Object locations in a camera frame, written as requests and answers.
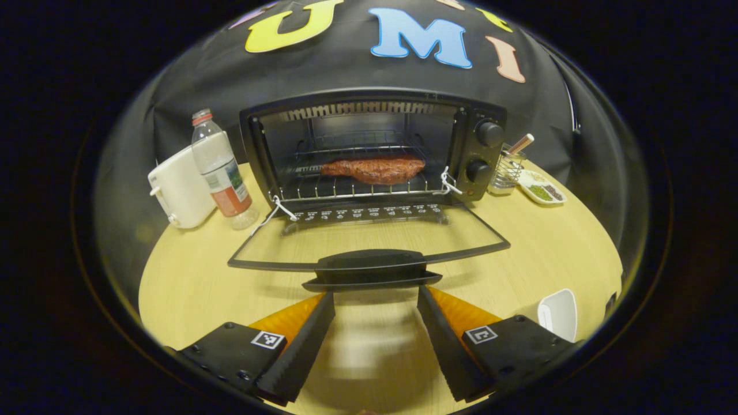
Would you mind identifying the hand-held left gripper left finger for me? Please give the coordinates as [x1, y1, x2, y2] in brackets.
[173, 291, 336, 406]

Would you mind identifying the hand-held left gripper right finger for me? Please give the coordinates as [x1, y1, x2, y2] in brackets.
[417, 285, 580, 404]

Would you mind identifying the black electric oven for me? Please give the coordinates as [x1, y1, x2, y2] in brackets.
[228, 86, 512, 292]

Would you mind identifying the brown steak piece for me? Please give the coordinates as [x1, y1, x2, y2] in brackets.
[320, 154, 426, 186]

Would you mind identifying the white plate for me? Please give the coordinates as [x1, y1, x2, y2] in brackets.
[537, 288, 578, 344]

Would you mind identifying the white divided dish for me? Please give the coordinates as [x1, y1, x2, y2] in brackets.
[517, 170, 567, 205]

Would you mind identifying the clear ribbed glass cup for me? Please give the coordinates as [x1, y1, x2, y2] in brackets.
[487, 144, 525, 195]

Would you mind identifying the clear plastic water bottle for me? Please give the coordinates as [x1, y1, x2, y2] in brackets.
[191, 108, 260, 231]

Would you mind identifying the white toaster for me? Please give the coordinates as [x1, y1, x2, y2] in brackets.
[148, 144, 217, 229]

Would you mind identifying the metal oven wire rack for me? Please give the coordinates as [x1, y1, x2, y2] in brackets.
[270, 130, 459, 203]

